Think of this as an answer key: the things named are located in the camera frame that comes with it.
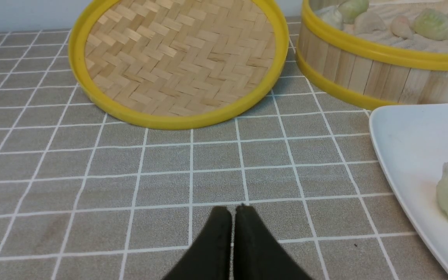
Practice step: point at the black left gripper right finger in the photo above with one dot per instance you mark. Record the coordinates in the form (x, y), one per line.
(257, 255)

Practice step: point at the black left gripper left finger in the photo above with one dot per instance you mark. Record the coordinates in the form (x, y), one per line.
(208, 258)

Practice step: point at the large green dumpling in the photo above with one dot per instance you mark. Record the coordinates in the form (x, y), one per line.
(431, 24)

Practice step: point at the white square plate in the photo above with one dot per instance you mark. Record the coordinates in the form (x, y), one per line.
(411, 143)

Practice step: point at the grey checked tablecloth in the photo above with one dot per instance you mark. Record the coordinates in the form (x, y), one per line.
(84, 196)

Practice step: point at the woven bamboo steamer lid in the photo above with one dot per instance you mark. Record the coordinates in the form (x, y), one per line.
(178, 64)

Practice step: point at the bamboo steamer basket yellow rim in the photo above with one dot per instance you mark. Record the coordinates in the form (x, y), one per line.
(363, 73)

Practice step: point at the white dumpling in steamer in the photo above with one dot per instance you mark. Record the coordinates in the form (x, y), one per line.
(332, 17)

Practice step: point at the green dumpling in steamer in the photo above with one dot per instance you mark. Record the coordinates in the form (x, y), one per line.
(351, 9)

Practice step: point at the small pale dumpling in steamer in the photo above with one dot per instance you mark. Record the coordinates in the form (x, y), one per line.
(400, 27)

